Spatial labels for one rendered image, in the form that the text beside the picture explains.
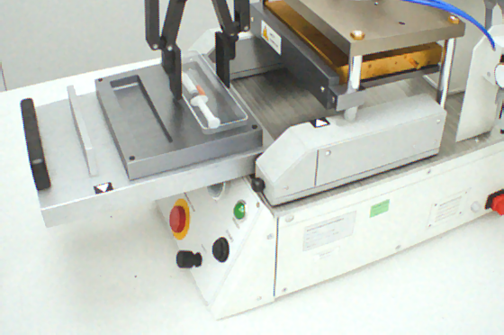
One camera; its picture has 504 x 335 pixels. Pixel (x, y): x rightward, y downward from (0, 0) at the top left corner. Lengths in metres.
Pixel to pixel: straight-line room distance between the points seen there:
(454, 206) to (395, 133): 0.23
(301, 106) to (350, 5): 0.19
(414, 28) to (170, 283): 0.48
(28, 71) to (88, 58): 0.25
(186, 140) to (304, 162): 0.14
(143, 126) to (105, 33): 1.53
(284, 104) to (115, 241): 0.33
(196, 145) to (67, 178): 0.16
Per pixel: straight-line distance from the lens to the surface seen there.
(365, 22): 0.73
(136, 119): 0.78
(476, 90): 0.83
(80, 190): 0.70
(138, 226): 0.96
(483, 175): 0.93
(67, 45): 2.28
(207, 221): 0.84
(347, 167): 0.74
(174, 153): 0.70
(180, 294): 0.86
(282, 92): 0.91
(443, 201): 0.90
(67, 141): 0.78
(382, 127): 0.74
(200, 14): 2.33
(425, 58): 0.81
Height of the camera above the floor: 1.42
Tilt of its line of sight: 37 degrees down
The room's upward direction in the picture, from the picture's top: straight up
